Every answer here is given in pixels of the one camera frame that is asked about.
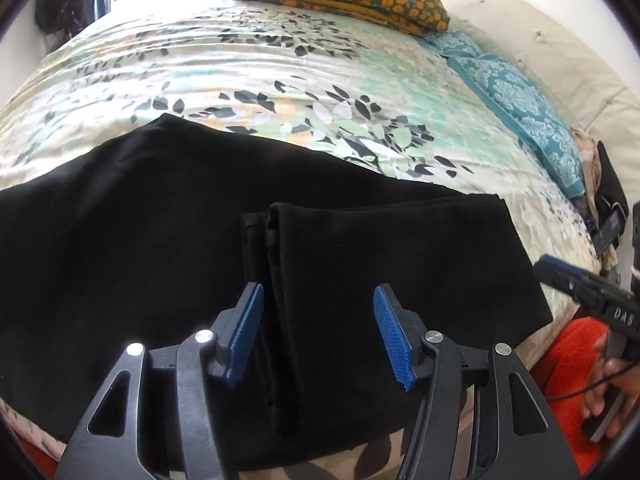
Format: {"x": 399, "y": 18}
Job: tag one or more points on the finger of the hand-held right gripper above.
{"x": 562, "y": 270}

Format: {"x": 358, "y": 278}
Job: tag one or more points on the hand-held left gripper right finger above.
{"x": 392, "y": 340}

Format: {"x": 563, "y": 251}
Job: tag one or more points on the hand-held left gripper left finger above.
{"x": 245, "y": 330}

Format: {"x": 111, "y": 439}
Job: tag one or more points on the black pants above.
{"x": 125, "y": 235}

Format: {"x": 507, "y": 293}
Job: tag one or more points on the person's right hand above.
{"x": 627, "y": 380}

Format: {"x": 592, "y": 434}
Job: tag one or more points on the orange fleece cloth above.
{"x": 565, "y": 375}

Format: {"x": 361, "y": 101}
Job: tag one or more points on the black bag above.
{"x": 610, "y": 195}

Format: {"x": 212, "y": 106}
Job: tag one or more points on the teal patterned pillow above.
{"x": 520, "y": 100}

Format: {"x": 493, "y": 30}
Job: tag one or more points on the cream padded headboard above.
{"x": 565, "y": 45}

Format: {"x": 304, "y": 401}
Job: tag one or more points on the floral bedspread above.
{"x": 250, "y": 60}

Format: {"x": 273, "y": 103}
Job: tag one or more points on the dark hanging clothes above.
{"x": 62, "y": 5}

